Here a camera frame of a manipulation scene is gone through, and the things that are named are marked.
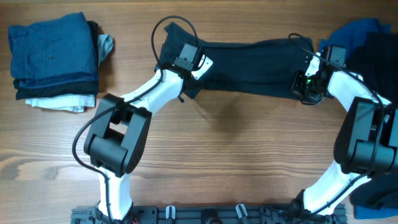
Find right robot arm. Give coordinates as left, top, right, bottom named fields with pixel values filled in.
left=288, top=53, right=397, bottom=220

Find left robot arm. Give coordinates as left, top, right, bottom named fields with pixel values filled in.
left=83, top=56, right=213, bottom=223

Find folded light grey garment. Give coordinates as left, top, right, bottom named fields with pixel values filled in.
left=97, top=34, right=114, bottom=65

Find bright blue t-shirt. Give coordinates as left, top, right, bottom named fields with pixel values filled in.
left=319, top=19, right=397, bottom=220

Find folded white garment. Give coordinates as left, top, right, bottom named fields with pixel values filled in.
left=25, top=94, right=96, bottom=113

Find dark green t-shirt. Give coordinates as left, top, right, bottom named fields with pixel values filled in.
left=160, top=22, right=313, bottom=100

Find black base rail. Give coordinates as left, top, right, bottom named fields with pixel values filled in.
left=70, top=202, right=348, bottom=224

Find folded blue shorts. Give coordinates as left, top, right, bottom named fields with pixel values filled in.
left=7, top=11, right=100, bottom=90

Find folded black garment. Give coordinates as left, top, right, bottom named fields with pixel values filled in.
left=12, top=20, right=100, bottom=101

